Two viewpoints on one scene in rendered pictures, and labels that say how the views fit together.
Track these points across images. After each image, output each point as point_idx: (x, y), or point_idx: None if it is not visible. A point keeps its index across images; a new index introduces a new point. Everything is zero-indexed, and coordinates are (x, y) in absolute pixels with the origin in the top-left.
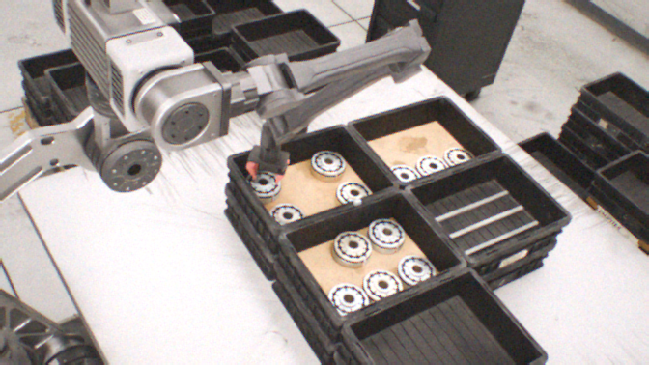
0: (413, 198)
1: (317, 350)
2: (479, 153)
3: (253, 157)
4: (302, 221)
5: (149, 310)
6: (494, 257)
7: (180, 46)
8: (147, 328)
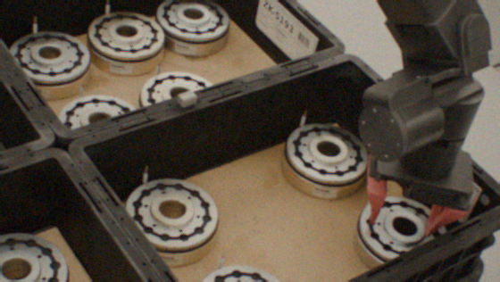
0: (37, 116)
1: None
2: None
3: (459, 156)
4: (304, 66)
5: (495, 139)
6: None
7: None
8: (483, 116)
